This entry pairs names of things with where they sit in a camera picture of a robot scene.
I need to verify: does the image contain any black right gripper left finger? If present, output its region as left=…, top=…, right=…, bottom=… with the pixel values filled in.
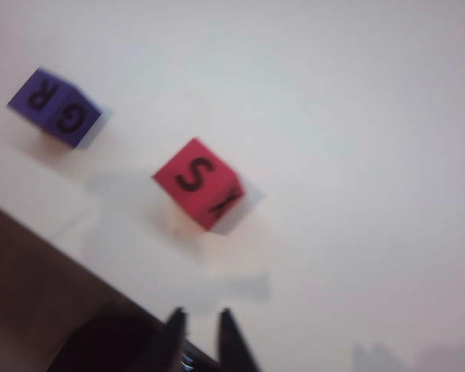
left=164, top=307, right=188, bottom=372

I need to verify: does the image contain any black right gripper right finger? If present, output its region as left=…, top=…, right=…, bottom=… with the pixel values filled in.
left=216, top=308, right=261, bottom=372

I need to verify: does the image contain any red foam letter block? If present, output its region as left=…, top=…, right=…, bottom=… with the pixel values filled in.
left=151, top=136, right=245, bottom=233

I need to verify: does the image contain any purple foam letter block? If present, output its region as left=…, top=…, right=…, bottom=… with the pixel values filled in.
left=6, top=67, right=103, bottom=150

